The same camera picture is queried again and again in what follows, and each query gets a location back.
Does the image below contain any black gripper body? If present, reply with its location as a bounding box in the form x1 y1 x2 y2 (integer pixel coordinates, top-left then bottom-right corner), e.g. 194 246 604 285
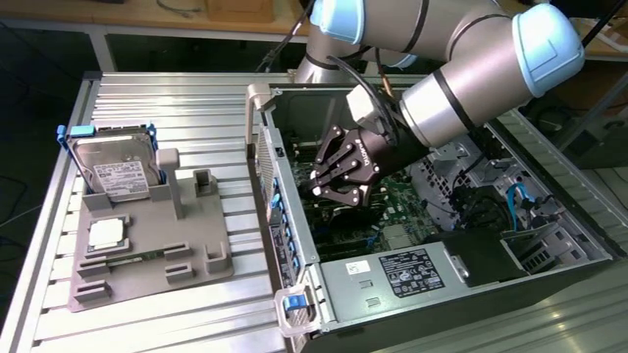
342 116 433 185

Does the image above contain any metal drive cage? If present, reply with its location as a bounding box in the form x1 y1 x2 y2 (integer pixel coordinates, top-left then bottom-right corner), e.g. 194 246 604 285
410 141 492 192

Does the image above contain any green motherboard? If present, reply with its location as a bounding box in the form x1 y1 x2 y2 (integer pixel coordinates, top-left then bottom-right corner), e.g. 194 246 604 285
292 139 442 258

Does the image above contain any black expansion slot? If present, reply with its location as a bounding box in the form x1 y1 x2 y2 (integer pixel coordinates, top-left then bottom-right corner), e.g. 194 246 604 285
317 238 369 257

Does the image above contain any silver chipset heatsink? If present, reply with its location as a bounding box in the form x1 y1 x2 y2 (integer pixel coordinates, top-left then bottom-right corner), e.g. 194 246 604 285
381 224 416 249

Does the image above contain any grey power supply unit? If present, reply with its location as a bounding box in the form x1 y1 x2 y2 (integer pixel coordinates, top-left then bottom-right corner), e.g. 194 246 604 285
321 246 472 321

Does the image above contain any black plastic fan shroud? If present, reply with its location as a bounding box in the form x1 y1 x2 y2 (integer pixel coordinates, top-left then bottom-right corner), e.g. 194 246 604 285
424 231 532 288

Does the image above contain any black open PC case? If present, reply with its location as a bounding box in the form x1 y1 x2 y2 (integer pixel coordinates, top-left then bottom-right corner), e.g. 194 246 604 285
244 82 622 353

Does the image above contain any grey metal disk bay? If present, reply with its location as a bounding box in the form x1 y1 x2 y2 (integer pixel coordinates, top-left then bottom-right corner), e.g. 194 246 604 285
502 220 589 274

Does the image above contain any cardboard box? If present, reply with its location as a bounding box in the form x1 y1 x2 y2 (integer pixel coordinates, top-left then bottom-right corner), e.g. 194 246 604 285
205 0 276 24

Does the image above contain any dark grey equipment box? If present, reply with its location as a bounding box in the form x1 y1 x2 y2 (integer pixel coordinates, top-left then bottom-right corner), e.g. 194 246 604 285
562 117 628 170

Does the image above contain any brown box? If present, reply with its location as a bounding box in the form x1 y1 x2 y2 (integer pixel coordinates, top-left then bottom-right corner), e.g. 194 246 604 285
546 62 617 111

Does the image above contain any hard disk in blue caddy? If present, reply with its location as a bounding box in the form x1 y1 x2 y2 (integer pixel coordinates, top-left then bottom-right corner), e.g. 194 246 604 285
57 124 165 203

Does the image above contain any green RAM stick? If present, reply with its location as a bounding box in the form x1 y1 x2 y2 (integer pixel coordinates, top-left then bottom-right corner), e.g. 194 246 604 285
105 251 168 265

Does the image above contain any grey plastic parts rack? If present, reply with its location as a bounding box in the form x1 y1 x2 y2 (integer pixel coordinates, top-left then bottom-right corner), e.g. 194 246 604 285
65 148 236 313

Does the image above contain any silver CPU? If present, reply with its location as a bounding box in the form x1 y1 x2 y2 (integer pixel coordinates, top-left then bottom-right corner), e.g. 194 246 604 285
86 218 128 249

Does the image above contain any black slanted stand pole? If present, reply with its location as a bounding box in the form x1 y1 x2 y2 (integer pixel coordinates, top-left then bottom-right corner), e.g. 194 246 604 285
581 0 620 43

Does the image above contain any black monitor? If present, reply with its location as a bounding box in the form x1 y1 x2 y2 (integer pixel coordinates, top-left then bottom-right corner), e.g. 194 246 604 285
570 0 628 18

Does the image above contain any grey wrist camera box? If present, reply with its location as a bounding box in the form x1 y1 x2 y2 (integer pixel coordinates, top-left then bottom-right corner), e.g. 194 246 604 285
345 86 393 125

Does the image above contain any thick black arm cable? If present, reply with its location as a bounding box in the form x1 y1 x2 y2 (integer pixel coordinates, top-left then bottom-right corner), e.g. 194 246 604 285
326 54 400 144

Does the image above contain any black wire bundle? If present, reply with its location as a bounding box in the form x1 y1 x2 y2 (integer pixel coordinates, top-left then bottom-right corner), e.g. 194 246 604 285
448 183 509 232

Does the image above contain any blue disk wire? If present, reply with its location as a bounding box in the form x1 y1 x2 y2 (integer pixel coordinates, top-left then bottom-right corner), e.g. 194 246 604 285
506 182 534 235

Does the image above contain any grey coiled cable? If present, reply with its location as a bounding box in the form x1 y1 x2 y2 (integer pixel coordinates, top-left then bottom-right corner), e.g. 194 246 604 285
156 0 205 18

